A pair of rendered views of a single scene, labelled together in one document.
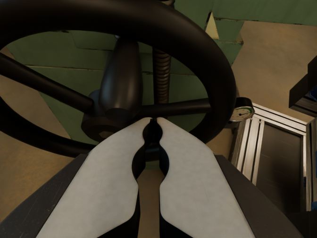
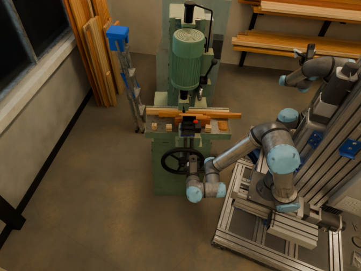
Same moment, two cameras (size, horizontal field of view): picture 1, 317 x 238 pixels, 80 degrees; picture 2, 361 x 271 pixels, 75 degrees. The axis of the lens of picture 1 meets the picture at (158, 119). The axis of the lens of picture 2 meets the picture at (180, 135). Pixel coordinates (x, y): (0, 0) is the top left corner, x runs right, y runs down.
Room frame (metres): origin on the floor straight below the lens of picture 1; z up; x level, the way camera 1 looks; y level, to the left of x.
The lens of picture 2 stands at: (-0.80, 0.04, 2.10)
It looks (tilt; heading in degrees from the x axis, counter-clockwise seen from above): 48 degrees down; 3
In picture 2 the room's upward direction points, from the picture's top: 5 degrees clockwise
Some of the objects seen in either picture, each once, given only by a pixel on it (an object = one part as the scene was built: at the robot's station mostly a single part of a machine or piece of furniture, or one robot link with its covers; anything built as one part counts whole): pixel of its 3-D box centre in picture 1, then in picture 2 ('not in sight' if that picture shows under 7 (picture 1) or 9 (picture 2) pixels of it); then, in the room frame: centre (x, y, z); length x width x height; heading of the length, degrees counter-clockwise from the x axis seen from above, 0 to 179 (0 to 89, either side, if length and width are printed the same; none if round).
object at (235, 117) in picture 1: (236, 110); not in sight; (0.28, -0.18, 0.65); 0.06 x 0.04 x 0.08; 98
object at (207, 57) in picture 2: not in sight; (206, 61); (0.69, -0.01, 1.23); 0.09 x 0.08 x 0.15; 8
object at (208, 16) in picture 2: not in sight; (206, 29); (0.79, 0.01, 1.40); 0.10 x 0.06 x 0.16; 8
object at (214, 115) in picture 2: not in sight; (200, 114); (0.47, -0.02, 0.92); 0.60 x 0.02 x 0.04; 98
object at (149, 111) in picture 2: not in sight; (187, 112); (0.48, 0.07, 0.92); 0.60 x 0.02 x 0.05; 98
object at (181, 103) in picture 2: not in sight; (183, 101); (0.47, 0.11, 1.03); 0.14 x 0.07 x 0.09; 8
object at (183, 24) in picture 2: not in sight; (188, 18); (0.59, 0.13, 1.54); 0.08 x 0.08 x 0.17; 8
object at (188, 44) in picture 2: not in sight; (186, 61); (0.45, 0.11, 1.35); 0.18 x 0.18 x 0.31
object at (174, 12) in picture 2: not in sight; (182, 62); (0.74, 0.15, 1.16); 0.22 x 0.22 x 0.72; 8
